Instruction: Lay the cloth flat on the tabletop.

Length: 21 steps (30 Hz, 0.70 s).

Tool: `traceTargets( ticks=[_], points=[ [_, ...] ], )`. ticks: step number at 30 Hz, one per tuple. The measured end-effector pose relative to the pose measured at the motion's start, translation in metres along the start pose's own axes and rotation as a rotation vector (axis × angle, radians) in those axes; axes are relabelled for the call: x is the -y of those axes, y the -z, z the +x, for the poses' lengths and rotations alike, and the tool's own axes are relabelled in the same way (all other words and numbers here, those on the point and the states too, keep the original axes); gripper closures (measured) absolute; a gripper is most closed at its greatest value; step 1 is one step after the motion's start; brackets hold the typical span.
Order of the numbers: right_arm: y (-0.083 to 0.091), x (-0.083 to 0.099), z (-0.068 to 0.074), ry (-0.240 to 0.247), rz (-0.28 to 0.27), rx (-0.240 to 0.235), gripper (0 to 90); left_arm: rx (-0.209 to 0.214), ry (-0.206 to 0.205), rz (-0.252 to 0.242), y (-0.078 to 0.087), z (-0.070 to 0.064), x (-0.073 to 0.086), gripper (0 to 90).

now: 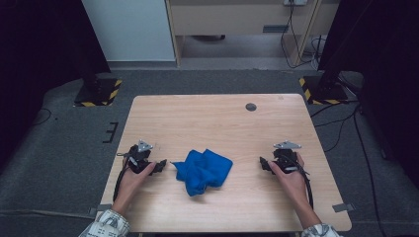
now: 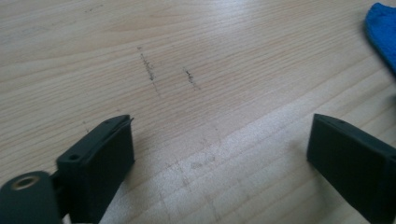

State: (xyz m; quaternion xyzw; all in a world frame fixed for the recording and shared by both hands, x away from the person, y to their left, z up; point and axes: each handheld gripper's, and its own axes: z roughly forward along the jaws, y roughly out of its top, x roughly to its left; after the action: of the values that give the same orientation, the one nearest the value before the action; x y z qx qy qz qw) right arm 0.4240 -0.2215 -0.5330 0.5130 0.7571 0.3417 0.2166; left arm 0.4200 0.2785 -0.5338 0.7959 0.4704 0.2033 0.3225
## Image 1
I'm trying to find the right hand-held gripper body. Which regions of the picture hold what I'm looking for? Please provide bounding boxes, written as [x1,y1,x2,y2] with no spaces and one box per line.
[273,140,302,173]

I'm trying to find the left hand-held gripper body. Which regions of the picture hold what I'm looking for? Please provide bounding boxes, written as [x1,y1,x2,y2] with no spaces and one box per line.
[126,139,156,175]

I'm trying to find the blue towel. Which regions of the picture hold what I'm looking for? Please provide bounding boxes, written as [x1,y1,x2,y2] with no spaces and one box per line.
[170,148,234,198]

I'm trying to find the person's left hand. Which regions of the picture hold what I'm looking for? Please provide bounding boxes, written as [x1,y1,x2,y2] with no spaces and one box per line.
[115,161,158,206]

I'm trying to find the person's right hand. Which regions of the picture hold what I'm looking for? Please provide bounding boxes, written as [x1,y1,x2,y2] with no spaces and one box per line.
[268,153,312,206]

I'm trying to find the grey tape strip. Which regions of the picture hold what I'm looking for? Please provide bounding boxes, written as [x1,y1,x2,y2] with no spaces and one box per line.
[331,202,356,213]
[88,203,113,216]

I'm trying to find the black stand base hazard stripes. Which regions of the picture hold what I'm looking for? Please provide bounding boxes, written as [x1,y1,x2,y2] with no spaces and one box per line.
[73,73,123,108]
[298,74,350,106]

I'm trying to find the white panel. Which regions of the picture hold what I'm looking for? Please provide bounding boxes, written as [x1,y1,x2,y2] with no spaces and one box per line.
[81,0,176,62]

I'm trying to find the dark curtain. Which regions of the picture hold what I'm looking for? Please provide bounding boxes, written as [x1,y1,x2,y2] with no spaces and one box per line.
[0,0,112,172]
[317,0,419,181]

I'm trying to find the light wooden desk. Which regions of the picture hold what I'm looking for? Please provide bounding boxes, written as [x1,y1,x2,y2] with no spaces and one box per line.
[164,0,340,68]

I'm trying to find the left hand-held gripper black cable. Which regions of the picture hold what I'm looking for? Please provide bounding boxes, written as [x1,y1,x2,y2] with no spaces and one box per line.
[112,151,132,202]

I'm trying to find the hand-held gripper black cable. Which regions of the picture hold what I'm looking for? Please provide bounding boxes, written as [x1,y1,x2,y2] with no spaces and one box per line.
[290,154,314,210]
[112,151,132,202]

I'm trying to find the right hand-held gripper black cable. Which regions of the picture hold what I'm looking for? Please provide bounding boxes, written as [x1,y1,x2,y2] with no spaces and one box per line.
[290,154,314,210]

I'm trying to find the thin black floor cable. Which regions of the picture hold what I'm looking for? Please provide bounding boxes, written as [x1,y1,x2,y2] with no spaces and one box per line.
[309,102,362,153]

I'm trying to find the long black floor cable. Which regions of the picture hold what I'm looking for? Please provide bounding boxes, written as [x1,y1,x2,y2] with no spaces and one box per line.
[353,105,388,237]

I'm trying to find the black looped floor cable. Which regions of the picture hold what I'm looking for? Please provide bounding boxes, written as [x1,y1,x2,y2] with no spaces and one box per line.
[33,108,52,126]

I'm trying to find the black hanging power cable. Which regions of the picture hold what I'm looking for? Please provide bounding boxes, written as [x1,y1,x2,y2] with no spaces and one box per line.
[280,0,317,70]

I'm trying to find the grey rectangular handle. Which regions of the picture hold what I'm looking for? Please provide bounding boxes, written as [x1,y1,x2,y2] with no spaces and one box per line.
[262,25,290,34]

